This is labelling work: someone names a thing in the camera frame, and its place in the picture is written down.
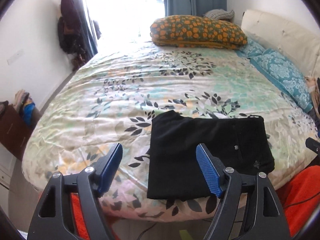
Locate dark clothes on hanger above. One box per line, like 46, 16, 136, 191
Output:
57, 0, 87, 71

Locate black pants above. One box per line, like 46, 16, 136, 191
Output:
147, 111, 275, 201

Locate checkered grey cushion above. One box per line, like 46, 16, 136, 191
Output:
203, 9, 235, 21

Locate orange floral folded quilt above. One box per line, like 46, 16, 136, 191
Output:
150, 15, 248, 50

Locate pile of folded clothes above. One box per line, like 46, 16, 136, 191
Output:
13, 89, 35, 128

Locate teal patterned pillow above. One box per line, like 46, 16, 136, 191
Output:
250, 49, 313, 113

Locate cream padded headboard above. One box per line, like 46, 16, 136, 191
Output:
241, 9, 320, 77

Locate beige cloth on bedside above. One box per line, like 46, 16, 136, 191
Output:
304, 76, 319, 98

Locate floral bed cover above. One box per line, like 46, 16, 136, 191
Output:
22, 42, 316, 222

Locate white wall switch plate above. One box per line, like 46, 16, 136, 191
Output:
7, 49, 24, 65

